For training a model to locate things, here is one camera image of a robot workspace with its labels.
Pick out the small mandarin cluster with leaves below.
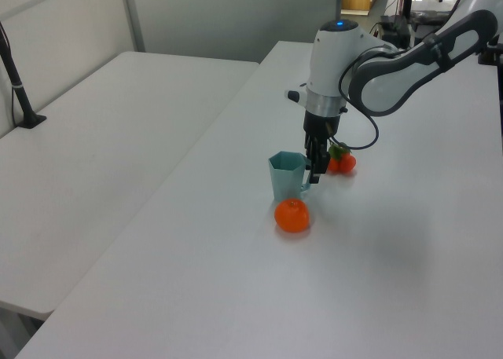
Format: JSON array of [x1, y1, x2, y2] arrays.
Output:
[[326, 141, 358, 174]]

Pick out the black background equipment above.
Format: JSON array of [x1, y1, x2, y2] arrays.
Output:
[[369, 0, 453, 46]]

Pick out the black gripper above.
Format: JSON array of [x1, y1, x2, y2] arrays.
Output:
[[303, 112, 341, 185]]

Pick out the large orange mandarin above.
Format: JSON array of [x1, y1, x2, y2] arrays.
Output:
[[274, 197, 310, 234]]

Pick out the light blue hexagonal mug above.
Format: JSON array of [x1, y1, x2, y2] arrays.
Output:
[[268, 150, 314, 203]]

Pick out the black clamp stand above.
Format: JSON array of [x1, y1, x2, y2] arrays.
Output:
[[476, 35, 503, 66]]

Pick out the white side table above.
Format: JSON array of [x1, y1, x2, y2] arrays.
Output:
[[0, 51, 261, 321]]

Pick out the black camera stand pole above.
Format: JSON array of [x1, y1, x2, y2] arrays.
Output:
[[0, 20, 48, 130]]

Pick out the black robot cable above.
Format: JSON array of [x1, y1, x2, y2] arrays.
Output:
[[338, 46, 398, 151]]

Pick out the aluminium partition post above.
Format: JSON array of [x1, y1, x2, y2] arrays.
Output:
[[119, 0, 147, 54]]

